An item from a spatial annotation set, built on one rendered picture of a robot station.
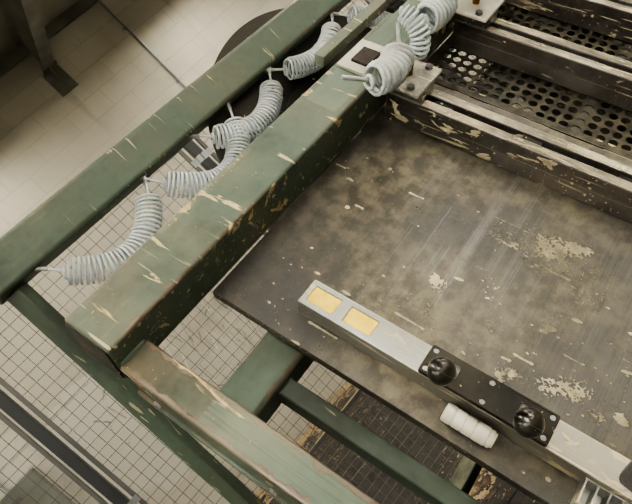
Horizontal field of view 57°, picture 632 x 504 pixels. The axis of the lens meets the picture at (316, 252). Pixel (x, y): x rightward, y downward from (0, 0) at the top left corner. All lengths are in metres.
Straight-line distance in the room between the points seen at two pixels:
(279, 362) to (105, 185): 0.68
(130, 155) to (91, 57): 4.58
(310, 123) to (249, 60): 0.62
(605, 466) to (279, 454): 0.44
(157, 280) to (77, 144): 4.86
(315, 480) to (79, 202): 0.89
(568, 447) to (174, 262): 0.63
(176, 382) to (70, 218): 0.64
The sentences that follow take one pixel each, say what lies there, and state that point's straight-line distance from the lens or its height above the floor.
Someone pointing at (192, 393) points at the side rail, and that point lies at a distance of 0.90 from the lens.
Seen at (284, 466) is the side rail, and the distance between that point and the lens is 0.84.
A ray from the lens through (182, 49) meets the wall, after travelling 6.14.
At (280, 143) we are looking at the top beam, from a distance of 1.10.
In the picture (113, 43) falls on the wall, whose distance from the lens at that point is 6.12.
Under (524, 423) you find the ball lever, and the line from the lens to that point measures 0.78.
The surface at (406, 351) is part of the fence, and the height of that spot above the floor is 1.54.
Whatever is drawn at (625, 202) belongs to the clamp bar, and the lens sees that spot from 1.18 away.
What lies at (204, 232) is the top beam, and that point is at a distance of 0.98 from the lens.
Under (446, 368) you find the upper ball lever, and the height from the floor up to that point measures 1.54.
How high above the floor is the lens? 1.86
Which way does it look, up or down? 8 degrees down
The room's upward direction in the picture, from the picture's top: 46 degrees counter-clockwise
